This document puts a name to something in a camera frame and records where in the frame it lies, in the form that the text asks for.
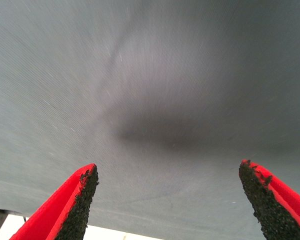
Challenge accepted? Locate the dark grey table cloth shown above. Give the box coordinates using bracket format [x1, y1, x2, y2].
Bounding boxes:
[0, 0, 300, 240]

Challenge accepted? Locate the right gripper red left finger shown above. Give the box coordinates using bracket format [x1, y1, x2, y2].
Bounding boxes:
[8, 163, 100, 240]

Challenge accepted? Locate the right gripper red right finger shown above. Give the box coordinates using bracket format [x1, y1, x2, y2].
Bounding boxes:
[238, 159, 300, 240]

